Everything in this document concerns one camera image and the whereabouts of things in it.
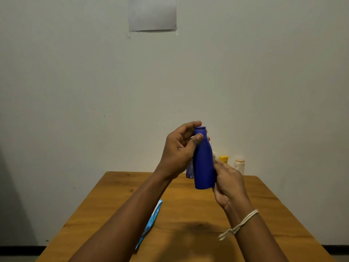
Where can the person's right hand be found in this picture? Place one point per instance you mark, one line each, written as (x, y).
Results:
(231, 188)

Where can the person's left hand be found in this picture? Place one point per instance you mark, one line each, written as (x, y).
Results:
(174, 155)

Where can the blue patterned bottle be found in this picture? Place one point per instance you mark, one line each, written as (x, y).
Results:
(203, 166)
(190, 170)

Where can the white bottle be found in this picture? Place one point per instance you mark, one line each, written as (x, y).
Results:
(240, 166)

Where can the yellow bottle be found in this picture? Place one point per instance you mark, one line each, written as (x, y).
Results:
(223, 159)

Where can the white wet wipe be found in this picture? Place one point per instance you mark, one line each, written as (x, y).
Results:
(214, 156)

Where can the blue wet wipes packet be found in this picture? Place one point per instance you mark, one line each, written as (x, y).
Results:
(152, 218)

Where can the person's right forearm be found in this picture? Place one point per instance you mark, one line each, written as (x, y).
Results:
(259, 242)

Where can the person's left forearm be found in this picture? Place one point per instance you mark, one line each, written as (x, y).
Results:
(122, 229)

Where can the wooden table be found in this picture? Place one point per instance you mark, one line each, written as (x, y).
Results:
(272, 215)

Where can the white paper sheet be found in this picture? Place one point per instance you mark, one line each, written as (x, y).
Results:
(152, 13)

